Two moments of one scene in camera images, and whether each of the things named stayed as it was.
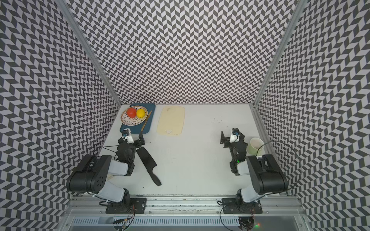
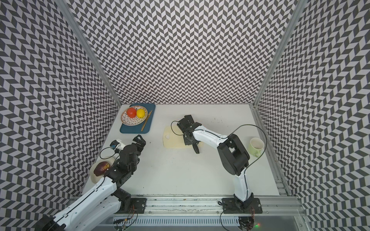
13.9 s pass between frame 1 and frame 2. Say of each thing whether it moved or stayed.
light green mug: stayed
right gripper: moved
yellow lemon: stayed
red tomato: stayed
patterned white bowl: stayed
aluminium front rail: stayed
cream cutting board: moved
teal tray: stayed
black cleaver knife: moved
